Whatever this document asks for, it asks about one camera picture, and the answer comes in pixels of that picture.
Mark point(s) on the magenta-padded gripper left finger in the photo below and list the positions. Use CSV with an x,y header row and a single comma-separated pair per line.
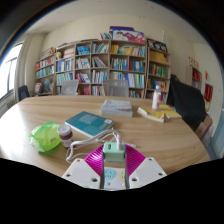
x,y
81,171

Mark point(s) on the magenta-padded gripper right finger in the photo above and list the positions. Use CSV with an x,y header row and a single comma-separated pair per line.
x,y
146,171

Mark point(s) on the mint green charger block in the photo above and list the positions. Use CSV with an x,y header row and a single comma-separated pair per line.
x,y
114,151

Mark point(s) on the white power strip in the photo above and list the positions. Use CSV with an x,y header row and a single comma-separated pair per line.
x,y
113,175

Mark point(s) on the small jar with red label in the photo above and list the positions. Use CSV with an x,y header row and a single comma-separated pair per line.
x,y
65,136

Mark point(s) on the teal book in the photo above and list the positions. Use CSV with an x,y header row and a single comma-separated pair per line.
x,y
88,122

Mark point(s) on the green plastic bag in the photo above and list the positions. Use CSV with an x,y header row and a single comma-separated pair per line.
x,y
43,136

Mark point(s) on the yellow book with white edge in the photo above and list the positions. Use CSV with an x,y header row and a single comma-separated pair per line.
x,y
150,114

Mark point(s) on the flat yellow book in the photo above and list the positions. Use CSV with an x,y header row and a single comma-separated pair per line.
x,y
172,113

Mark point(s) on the grey book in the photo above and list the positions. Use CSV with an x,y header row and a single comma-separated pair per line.
x,y
116,107

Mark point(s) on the cardboard box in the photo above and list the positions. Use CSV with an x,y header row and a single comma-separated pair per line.
x,y
203,128

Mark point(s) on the clear bottle with red label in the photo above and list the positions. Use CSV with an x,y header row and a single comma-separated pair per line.
x,y
156,98

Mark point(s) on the black cloth cover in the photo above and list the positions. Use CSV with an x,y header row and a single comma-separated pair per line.
x,y
186,100

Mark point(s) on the light grey chair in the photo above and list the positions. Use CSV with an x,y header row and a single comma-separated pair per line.
x,y
70,87

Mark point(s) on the grey mesh chair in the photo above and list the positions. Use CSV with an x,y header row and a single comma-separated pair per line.
x,y
115,88

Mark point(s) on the dark office chair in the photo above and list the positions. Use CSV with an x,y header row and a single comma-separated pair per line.
x,y
23,92

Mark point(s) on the small wooden shelf unit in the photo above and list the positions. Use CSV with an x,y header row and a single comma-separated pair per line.
x,y
195,78

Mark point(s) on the wooden bookshelf unit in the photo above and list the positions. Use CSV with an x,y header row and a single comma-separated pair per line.
x,y
123,63

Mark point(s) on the window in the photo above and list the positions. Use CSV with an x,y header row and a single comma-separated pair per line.
x,y
8,71

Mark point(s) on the red wall banner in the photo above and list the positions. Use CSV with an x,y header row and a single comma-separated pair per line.
x,y
208,92

